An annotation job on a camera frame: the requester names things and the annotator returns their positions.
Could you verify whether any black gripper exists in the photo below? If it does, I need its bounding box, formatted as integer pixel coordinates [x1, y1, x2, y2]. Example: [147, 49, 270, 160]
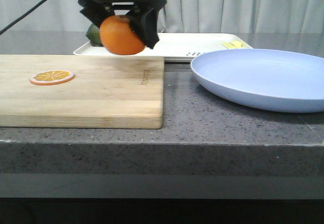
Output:
[78, 0, 167, 49]

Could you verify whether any orange fruit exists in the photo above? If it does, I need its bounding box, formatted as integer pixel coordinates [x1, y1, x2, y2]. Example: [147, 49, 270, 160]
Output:
[99, 15, 146, 55]

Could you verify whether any light blue plate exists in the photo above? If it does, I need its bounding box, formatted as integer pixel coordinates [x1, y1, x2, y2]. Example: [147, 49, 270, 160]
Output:
[190, 49, 323, 113]

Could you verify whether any cream white tray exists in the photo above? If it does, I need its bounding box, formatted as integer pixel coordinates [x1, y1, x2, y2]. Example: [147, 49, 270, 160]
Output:
[73, 33, 253, 63]

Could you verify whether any yellow cutlery on tray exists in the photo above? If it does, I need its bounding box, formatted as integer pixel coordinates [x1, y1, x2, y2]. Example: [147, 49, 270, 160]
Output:
[221, 40, 244, 49]

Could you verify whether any green lime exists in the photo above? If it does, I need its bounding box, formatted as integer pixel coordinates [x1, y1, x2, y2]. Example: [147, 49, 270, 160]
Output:
[86, 23, 103, 47]

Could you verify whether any wooden cutting board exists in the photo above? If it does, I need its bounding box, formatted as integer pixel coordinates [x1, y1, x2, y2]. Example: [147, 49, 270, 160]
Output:
[1, 55, 165, 129]

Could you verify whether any grey curtain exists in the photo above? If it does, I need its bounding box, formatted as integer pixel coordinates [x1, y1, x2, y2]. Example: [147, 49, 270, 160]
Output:
[1, 0, 323, 33]

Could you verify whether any orange slice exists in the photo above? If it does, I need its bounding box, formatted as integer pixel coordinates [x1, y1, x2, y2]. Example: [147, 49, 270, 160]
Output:
[29, 69, 75, 85]

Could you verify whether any black cable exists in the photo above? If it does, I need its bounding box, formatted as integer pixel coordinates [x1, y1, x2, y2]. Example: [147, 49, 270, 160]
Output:
[0, 0, 64, 35]

